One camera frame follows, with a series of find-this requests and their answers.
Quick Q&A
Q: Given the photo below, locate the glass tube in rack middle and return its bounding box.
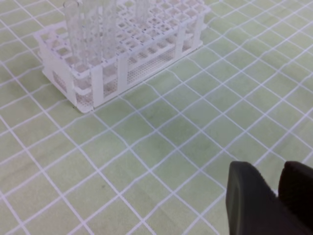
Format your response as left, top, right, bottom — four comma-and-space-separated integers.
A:
83, 0, 102, 64

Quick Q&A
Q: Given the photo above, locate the glass tube in rack right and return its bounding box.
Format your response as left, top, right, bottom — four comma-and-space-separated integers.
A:
100, 0, 117, 59

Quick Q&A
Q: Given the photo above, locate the glass test tube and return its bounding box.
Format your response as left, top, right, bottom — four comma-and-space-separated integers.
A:
135, 0, 150, 26

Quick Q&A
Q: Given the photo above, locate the white plastic test tube rack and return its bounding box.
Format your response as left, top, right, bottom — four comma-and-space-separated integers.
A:
34, 0, 210, 113

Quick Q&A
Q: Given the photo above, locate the glass tube in rack left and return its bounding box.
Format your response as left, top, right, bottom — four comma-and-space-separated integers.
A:
63, 0, 87, 70

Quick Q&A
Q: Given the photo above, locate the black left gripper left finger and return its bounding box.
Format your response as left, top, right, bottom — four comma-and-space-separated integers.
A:
225, 161, 313, 235

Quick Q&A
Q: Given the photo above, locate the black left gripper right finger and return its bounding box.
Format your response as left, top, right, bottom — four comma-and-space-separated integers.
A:
278, 161, 313, 231

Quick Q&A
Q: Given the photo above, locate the glass tube in rack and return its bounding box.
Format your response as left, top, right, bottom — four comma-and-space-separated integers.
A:
83, 0, 102, 64
100, 0, 117, 59
63, 0, 87, 70

